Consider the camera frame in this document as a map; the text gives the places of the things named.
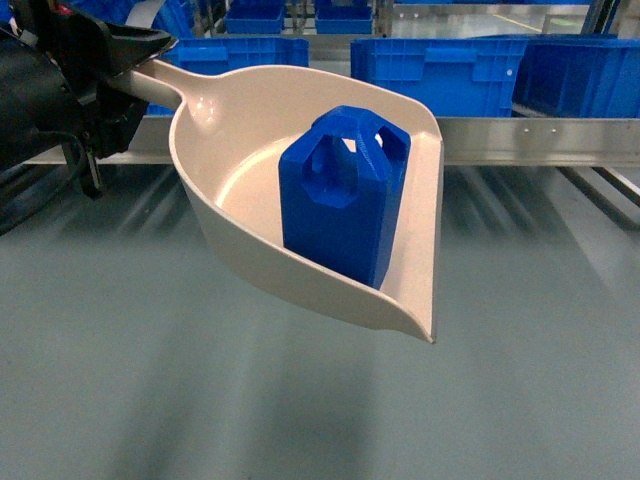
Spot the blue plastic part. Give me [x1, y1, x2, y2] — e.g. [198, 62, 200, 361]
[278, 105, 411, 289]

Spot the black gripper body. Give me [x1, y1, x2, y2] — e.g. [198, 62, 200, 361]
[14, 1, 172, 198]

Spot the blue bin front left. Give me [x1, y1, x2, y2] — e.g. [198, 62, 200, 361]
[147, 36, 310, 116]

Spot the metal shelf rack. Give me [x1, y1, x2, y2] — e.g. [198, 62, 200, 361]
[19, 0, 640, 236]

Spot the black cable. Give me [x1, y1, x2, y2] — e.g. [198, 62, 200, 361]
[0, 130, 91, 236]

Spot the blue bin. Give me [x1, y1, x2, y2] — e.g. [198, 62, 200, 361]
[147, 36, 310, 116]
[350, 35, 528, 118]
[513, 35, 639, 119]

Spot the blue bin front right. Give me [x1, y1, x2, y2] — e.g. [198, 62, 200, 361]
[350, 35, 528, 118]

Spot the blue bin far right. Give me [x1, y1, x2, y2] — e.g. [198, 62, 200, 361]
[513, 35, 639, 119]

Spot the beige plastic dustpan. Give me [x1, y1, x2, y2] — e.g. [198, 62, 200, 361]
[111, 59, 444, 342]

